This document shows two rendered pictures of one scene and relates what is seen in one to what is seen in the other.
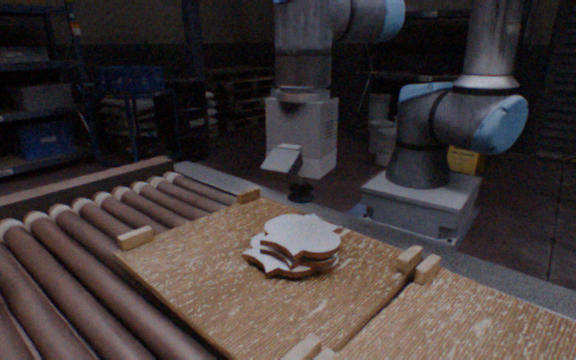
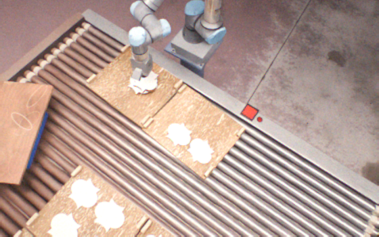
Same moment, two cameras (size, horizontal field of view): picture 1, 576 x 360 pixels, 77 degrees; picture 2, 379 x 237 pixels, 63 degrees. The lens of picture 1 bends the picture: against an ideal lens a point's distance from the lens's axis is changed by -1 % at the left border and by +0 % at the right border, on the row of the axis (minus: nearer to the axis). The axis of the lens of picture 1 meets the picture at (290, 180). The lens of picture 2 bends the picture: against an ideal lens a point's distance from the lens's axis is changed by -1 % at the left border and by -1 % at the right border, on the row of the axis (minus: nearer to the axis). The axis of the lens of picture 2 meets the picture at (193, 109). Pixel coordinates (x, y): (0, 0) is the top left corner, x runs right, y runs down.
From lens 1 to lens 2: 120 cm
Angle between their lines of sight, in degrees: 42
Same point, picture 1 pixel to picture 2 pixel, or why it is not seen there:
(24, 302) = (68, 105)
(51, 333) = (82, 114)
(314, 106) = (144, 63)
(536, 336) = (202, 110)
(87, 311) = (88, 107)
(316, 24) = (142, 49)
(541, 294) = (214, 93)
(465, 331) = (185, 109)
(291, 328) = (143, 110)
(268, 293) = (137, 99)
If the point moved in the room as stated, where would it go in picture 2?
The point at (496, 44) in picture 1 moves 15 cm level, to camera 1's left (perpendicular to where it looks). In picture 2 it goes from (211, 15) to (180, 16)
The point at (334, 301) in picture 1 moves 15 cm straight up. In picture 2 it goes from (155, 101) to (153, 86)
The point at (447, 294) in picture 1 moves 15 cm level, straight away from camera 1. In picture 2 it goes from (185, 97) to (196, 76)
